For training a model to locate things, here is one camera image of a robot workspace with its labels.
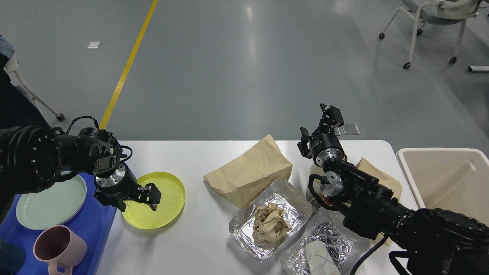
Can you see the teal mug yellow inside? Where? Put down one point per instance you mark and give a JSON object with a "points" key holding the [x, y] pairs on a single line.
{"points": [[12, 258]]}

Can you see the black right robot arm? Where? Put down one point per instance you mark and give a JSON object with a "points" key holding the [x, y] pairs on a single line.
{"points": [[433, 241]]}

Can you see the small brown paper bag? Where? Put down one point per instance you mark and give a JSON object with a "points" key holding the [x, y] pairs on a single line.
{"points": [[384, 179]]}

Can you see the white paper cup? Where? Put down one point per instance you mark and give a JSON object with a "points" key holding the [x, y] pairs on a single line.
{"points": [[319, 260]]}

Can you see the large brown paper bag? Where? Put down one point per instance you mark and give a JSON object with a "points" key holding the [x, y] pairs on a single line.
{"points": [[243, 179]]}

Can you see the foil tray with paper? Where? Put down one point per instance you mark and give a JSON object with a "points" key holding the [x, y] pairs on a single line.
{"points": [[287, 197]]}

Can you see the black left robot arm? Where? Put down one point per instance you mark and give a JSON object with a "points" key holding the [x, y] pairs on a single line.
{"points": [[33, 158]]}

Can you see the beige plastic bin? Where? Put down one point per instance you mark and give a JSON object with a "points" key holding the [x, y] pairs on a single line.
{"points": [[455, 179]]}

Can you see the blue plastic tray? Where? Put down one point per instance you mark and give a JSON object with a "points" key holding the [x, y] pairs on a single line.
{"points": [[92, 223]]}

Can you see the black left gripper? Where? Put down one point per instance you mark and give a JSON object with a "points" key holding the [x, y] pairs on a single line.
{"points": [[122, 185]]}

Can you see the seated person in dark clothes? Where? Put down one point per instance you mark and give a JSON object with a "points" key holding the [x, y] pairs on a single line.
{"points": [[15, 109]]}

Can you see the grey bar on floor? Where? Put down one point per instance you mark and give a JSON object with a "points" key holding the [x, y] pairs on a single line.
{"points": [[478, 68]]}

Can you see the foil tray with cup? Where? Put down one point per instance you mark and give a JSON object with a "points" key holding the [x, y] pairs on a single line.
{"points": [[345, 246]]}

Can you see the crumpled brown paper ball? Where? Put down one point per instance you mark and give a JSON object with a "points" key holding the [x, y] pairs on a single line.
{"points": [[270, 225]]}

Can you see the pink mug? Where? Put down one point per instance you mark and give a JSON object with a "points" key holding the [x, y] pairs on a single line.
{"points": [[61, 249]]}

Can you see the pale green plate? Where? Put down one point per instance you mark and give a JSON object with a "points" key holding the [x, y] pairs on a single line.
{"points": [[53, 206]]}

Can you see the white wheeled chair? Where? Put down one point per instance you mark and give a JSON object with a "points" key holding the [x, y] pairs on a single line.
{"points": [[436, 12]]}

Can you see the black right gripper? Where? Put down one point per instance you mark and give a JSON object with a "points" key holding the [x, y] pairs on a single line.
{"points": [[324, 148]]}

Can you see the yellow plastic plate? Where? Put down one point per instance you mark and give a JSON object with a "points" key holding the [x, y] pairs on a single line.
{"points": [[171, 203]]}

